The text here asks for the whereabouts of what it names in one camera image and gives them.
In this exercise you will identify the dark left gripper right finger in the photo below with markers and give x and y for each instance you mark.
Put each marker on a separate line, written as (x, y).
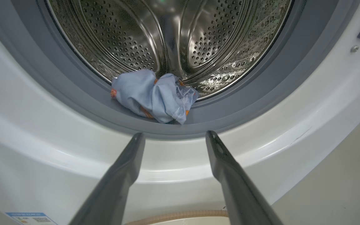
(233, 181)

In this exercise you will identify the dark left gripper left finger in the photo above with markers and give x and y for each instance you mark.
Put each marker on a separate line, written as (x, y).
(117, 181)

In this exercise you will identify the blue patterned cloth garment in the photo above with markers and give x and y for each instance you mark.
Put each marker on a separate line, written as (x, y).
(148, 93)

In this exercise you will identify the white front-load washing machine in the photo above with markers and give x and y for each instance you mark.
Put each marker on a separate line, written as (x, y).
(42, 140)

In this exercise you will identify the cream perforated laundry basket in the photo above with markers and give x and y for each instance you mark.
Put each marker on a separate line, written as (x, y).
(180, 215)

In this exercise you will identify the blue energy label sticker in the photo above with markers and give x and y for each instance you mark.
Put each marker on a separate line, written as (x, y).
(31, 218)

